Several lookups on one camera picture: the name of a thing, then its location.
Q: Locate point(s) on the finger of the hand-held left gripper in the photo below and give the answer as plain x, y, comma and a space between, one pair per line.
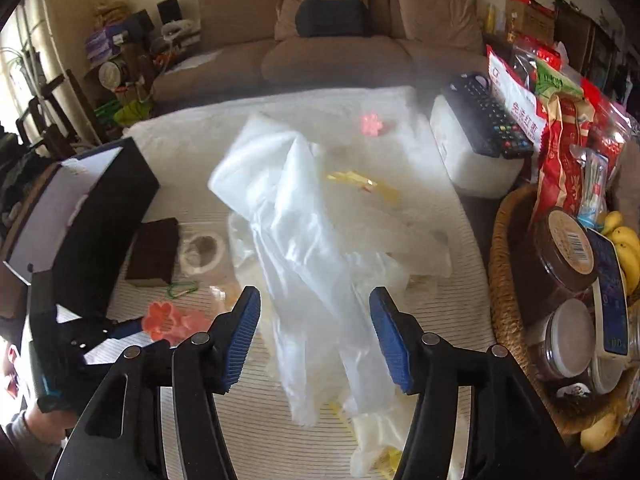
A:
127, 329

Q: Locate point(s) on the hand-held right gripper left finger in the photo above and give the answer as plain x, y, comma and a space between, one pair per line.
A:
242, 340

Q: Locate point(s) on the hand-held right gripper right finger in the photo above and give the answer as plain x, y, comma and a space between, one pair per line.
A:
392, 345

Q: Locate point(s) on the orange flower clip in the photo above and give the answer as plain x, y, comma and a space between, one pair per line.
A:
160, 322

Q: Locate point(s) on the white plastic bag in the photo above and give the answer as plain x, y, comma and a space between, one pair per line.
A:
280, 200

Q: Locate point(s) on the person's left forearm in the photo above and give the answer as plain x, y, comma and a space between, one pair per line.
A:
25, 450

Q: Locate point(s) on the person's left hand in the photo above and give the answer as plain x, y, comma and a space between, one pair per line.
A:
42, 422

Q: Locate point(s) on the green carabiner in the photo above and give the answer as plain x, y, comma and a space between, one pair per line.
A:
176, 291

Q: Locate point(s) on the small brown box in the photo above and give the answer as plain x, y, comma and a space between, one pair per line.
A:
152, 252

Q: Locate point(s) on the clear tape roll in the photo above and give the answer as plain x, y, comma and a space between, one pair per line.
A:
186, 255

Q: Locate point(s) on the black open box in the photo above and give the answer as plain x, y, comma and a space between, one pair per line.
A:
100, 220

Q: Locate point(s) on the yellow packet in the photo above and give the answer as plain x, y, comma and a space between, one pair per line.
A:
389, 465

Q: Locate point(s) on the wicker basket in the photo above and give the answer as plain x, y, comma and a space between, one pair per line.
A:
505, 280

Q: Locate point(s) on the yellow wrapper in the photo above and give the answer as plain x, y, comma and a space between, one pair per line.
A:
360, 182

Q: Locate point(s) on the large brown jar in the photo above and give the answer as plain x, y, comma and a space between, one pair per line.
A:
550, 270

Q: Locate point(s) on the jar with white lid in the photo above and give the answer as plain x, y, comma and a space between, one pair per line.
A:
567, 335

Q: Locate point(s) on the white tissue box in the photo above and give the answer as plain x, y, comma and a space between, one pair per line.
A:
465, 160

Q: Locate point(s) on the green bag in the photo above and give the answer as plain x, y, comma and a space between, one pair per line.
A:
132, 114

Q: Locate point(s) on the white lidded jar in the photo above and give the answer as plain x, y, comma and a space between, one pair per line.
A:
607, 372

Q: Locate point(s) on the dark wooden chair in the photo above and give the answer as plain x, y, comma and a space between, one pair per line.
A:
52, 125

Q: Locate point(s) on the pink flower clip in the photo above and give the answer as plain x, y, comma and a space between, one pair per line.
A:
376, 124

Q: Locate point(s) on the blue flat box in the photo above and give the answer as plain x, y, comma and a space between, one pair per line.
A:
610, 295

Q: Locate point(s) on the single banana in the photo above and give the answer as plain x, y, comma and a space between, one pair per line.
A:
600, 434

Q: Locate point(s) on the tall red snack packet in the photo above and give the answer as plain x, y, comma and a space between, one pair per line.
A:
560, 170

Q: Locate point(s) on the black remote control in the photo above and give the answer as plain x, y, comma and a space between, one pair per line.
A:
490, 115

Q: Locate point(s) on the bunch of bananas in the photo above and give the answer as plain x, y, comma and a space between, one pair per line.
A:
625, 245

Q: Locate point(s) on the cotton swab packet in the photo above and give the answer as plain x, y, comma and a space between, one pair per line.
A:
592, 185

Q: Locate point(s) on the round tin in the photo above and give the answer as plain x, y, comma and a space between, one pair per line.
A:
114, 71

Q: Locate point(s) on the white and red bag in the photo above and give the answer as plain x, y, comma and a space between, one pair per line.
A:
515, 95

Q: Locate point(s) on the purple box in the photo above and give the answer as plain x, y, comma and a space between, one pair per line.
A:
102, 42

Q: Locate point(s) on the brown sofa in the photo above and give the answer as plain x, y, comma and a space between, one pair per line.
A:
340, 60

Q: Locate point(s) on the red clear snack bag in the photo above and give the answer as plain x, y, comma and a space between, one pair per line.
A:
612, 125

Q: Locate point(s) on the green snack packet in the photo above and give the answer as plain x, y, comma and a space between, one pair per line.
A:
557, 80

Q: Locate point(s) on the black speaker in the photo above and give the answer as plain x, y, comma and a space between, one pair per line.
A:
170, 10

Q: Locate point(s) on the dark blue lumbar pillow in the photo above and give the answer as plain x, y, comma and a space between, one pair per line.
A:
332, 17

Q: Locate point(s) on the printed cardboard box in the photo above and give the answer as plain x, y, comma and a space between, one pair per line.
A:
532, 17

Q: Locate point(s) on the dark cabinet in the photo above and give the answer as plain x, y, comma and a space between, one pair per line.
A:
590, 45

